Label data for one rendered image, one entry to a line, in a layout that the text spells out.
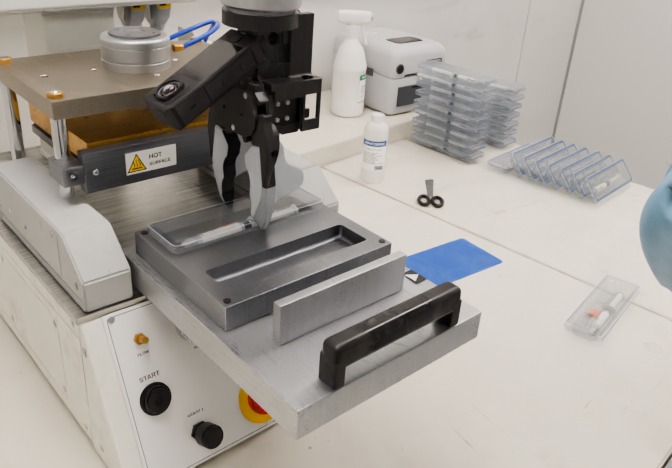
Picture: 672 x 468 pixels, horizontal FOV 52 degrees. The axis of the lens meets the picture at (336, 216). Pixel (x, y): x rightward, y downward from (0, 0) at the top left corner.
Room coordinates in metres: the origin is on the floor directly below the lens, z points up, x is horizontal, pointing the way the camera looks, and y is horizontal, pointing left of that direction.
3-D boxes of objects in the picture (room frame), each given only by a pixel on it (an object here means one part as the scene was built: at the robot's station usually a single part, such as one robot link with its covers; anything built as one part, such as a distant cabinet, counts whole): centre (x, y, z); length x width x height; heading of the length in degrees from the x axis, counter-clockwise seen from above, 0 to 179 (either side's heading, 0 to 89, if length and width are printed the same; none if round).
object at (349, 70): (1.64, -0.01, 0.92); 0.09 x 0.08 x 0.25; 93
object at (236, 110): (0.65, 0.08, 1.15); 0.09 x 0.08 x 0.12; 133
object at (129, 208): (0.82, 0.27, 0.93); 0.46 x 0.35 x 0.01; 43
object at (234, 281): (0.60, 0.07, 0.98); 0.20 x 0.17 x 0.03; 133
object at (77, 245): (0.65, 0.30, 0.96); 0.25 x 0.05 x 0.07; 43
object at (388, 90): (1.77, -0.11, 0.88); 0.25 x 0.20 x 0.17; 42
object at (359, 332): (0.47, -0.06, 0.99); 0.15 x 0.02 x 0.04; 133
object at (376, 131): (1.34, -0.07, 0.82); 0.05 x 0.05 x 0.14
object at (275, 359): (0.57, 0.04, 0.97); 0.30 x 0.22 x 0.08; 43
